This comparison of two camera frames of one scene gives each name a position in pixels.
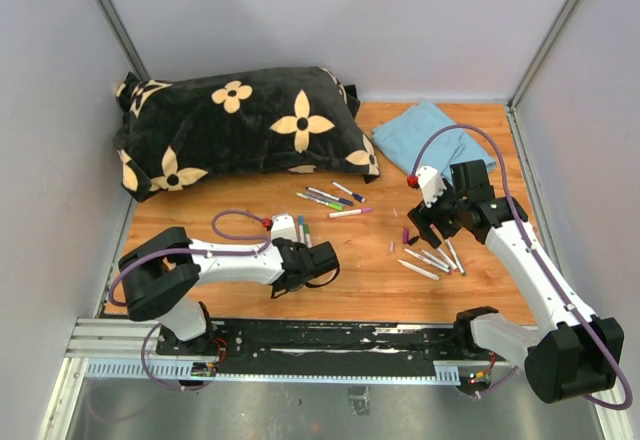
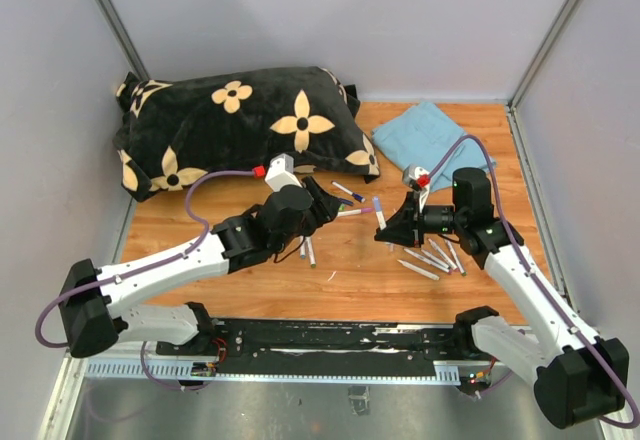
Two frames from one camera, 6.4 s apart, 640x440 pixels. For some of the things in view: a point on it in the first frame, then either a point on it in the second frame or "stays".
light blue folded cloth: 403,136 stays
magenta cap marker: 349,212 stays
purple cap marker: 428,262 stays
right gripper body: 444,214 -> 420,219
